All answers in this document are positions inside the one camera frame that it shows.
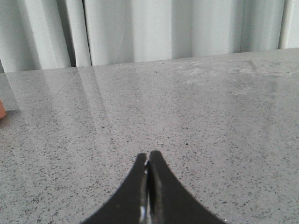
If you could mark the grey-white curtain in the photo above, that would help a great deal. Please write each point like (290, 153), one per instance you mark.
(49, 34)

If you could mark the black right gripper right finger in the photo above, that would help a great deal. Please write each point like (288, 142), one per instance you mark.
(170, 202)

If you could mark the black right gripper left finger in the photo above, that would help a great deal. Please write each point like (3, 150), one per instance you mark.
(128, 205)

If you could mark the orange foam cube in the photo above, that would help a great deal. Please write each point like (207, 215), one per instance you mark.
(2, 110)

